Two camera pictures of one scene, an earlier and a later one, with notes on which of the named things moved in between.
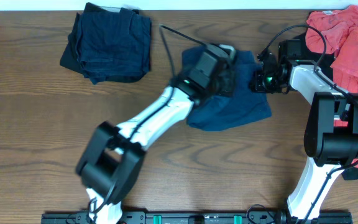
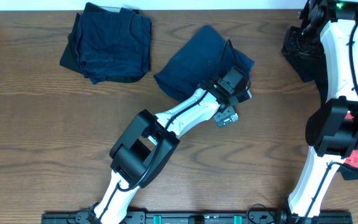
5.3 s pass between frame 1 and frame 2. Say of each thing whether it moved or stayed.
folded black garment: stayed
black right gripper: moved
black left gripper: moved
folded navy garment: stayed
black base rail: stayed
